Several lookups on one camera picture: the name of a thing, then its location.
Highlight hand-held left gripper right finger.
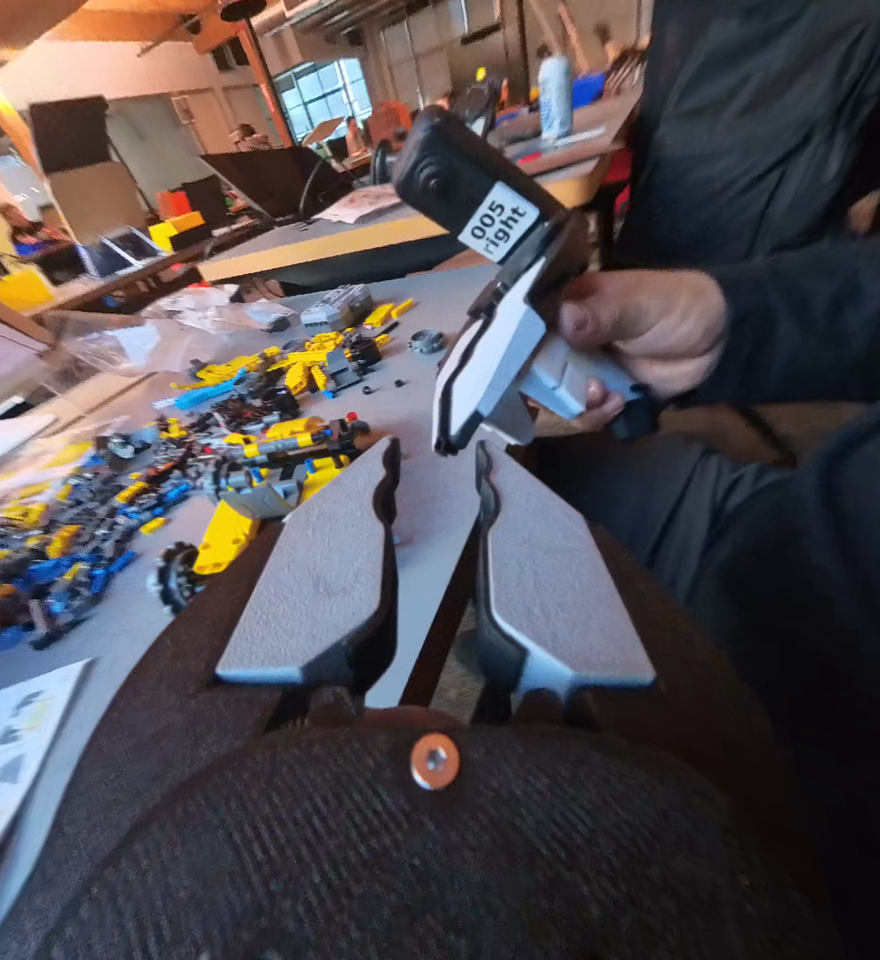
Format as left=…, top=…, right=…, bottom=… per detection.
left=473, top=440, right=658, bottom=714

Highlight pile of building block parts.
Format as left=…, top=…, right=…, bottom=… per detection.
left=0, top=296, right=418, bottom=654

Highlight white drink can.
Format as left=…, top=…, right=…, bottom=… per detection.
left=537, top=51, right=574, bottom=144

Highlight loose clear plastic bag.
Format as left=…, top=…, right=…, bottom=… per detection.
left=35, top=285, right=298, bottom=391

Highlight instruction booklet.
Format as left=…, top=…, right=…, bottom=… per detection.
left=0, top=658, right=96, bottom=909

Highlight blue plastic toy part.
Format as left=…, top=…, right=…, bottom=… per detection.
left=173, top=378, right=238, bottom=410

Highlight yellow plastic bin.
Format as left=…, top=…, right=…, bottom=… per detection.
left=0, top=266, right=54, bottom=312

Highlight white paper sheet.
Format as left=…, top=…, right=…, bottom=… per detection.
left=316, top=186, right=403, bottom=225

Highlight grey studded motor block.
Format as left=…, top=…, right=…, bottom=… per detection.
left=301, top=285, right=375, bottom=335

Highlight grey desk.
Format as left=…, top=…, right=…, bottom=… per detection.
left=0, top=262, right=516, bottom=960

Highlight wooden table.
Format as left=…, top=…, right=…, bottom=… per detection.
left=196, top=150, right=613, bottom=294

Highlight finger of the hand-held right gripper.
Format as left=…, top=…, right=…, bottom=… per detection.
left=432, top=257, right=549, bottom=459

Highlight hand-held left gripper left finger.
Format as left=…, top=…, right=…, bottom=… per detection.
left=215, top=436, right=403, bottom=695

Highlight person's legs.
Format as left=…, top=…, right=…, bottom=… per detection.
left=515, top=390, right=880, bottom=960

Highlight person's right hand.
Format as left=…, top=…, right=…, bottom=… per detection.
left=532, top=266, right=729, bottom=438

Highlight person's right forearm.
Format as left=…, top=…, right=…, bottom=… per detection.
left=665, top=228, right=880, bottom=410

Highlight person's dark upper body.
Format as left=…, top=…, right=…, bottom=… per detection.
left=612, top=0, right=880, bottom=271

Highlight black yellow toy block vehicle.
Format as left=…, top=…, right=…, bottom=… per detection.
left=147, top=412, right=373, bottom=616

